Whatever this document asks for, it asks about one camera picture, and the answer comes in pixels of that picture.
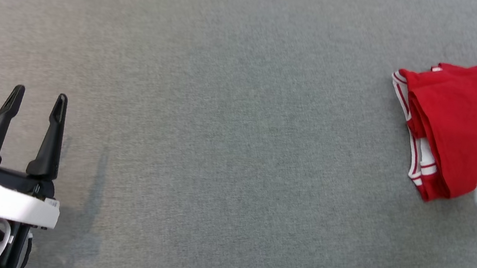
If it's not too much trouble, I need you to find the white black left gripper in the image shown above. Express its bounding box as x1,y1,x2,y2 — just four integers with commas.
0,81,79,233

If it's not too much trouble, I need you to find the red Bulls 23 jersey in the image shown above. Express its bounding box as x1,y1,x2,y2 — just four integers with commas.
373,33,477,210

